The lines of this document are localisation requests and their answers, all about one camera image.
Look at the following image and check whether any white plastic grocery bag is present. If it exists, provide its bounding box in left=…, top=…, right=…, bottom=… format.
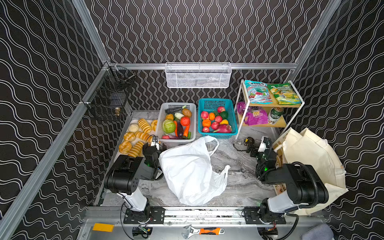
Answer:
left=159, top=136, right=231, bottom=206

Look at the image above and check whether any cream canvas tote bag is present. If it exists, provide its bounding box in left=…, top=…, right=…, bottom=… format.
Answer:
left=273, top=128, right=349, bottom=216

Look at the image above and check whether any purple snack bag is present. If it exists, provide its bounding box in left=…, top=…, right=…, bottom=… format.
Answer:
left=237, top=102, right=268, bottom=126

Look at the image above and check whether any green drink can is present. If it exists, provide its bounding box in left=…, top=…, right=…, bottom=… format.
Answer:
left=268, top=107, right=284, bottom=125

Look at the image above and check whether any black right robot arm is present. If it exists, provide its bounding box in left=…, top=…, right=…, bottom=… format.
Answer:
left=251, top=137, right=329, bottom=224

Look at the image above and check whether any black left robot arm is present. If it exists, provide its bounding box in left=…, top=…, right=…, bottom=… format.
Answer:
left=104, top=141, right=168, bottom=224

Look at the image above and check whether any round bread bun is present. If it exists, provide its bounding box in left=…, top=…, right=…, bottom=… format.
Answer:
left=119, top=140, right=132, bottom=155

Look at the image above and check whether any bread tray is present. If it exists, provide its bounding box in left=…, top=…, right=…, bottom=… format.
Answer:
left=113, top=120, right=158, bottom=161

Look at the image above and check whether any green cabbage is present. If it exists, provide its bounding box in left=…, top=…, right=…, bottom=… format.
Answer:
left=163, top=119, right=177, bottom=134

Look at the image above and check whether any dark purple eggplant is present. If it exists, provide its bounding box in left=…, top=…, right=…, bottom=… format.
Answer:
left=177, top=121, right=184, bottom=138

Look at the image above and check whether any orange carrot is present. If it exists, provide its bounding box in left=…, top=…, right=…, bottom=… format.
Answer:
left=183, top=125, right=190, bottom=139

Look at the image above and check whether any red tomato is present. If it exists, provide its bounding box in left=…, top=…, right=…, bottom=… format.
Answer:
left=180, top=116, right=191, bottom=127

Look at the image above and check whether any white plastic vegetable basket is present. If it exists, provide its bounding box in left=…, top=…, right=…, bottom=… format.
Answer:
left=156, top=103, right=197, bottom=144

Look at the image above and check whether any pink dragon fruit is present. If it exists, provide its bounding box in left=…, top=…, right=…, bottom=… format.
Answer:
left=214, top=125, right=232, bottom=134

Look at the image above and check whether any white two-tier shelf rack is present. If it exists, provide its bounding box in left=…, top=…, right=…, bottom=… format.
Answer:
left=235, top=79, right=305, bottom=137

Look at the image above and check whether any brown potato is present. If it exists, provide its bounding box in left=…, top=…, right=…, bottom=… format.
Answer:
left=182, top=108, right=192, bottom=118

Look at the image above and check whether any green avocado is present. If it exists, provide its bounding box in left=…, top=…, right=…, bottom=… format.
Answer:
left=219, top=111, right=229, bottom=120

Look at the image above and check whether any orange fruit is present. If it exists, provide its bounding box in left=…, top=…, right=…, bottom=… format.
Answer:
left=202, top=119, right=212, bottom=128

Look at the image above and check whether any red apple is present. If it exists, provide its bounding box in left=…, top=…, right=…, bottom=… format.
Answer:
left=201, top=111, right=210, bottom=120

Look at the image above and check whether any teal snack bag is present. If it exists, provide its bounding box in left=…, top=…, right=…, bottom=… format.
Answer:
left=245, top=80, right=273, bottom=105

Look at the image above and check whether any green yellow snack bag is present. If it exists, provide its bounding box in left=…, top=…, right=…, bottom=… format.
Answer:
left=268, top=83, right=301, bottom=105

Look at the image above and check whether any small tangerine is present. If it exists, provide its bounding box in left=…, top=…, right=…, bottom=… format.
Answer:
left=209, top=112, right=216, bottom=121

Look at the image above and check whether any teal plastic fruit basket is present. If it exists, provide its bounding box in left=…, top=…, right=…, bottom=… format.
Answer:
left=198, top=98, right=238, bottom=139

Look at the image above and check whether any yellow label tag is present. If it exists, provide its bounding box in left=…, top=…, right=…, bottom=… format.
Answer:
left=92, top=223, right=115, bottom=233

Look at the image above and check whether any black wire wall basket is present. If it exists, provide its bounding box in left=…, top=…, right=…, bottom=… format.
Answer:
left=85, top=65, right=137, bottom=122

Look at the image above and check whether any white wire wall basket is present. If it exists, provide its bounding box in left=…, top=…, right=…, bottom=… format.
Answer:
left=165, top=62, right=232, bottom=89

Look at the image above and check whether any adjustable wrench orange handle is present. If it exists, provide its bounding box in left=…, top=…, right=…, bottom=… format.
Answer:
left=182, top=225, right=225, bottom=239

